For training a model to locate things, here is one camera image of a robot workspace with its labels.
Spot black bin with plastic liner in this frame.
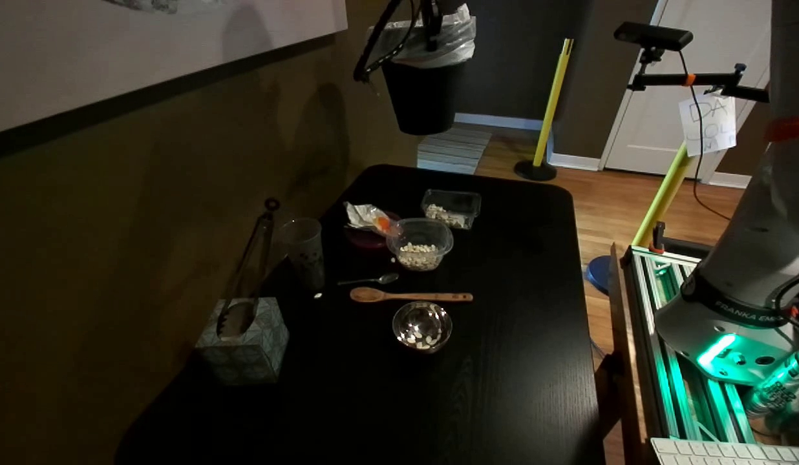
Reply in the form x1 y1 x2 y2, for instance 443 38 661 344
378 6 476 135

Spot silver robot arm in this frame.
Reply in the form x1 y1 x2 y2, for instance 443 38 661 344
653 0 799 384

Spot clear round plastic bowl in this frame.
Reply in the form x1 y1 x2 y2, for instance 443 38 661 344
385 217 456 271

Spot red bowl with wrapper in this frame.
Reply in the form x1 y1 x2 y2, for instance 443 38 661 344
344 201 396 250

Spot metal spoon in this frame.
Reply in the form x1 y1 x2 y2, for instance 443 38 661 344
313 273 397 300

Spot wooden spoon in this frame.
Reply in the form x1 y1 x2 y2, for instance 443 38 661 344
350 288 472 303

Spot small round glass bowl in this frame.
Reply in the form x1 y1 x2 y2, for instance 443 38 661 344
390 303 452 353

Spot clear drinking glass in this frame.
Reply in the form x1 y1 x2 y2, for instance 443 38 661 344
276 217 326 291

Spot striped floor rug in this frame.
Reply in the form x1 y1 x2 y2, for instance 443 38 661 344
417 126 491 175

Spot yellow pole on black base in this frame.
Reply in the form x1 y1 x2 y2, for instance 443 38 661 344
514 38 575 180

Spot grey tissue box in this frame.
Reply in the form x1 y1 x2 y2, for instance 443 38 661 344
196 297 290 384

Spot blue floor disc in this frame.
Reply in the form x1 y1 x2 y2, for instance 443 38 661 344
585 255 619 294

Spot yellow green pole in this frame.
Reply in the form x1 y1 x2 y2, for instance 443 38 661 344
634 145 691 249

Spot white paper tag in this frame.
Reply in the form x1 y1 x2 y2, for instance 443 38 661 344
678 96 737 157

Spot white keyboard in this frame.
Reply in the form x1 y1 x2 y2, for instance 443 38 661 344
648 437 799 465

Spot black cable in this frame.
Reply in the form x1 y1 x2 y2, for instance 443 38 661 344
678 49 737 226

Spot black camera on mount arm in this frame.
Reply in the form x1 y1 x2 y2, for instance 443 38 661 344
612 20 774 105

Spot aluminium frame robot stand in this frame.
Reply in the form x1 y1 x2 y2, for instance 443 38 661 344
619 249 799 465

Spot white framed wall picture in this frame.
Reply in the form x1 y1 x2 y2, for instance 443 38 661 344
0 0 350 131

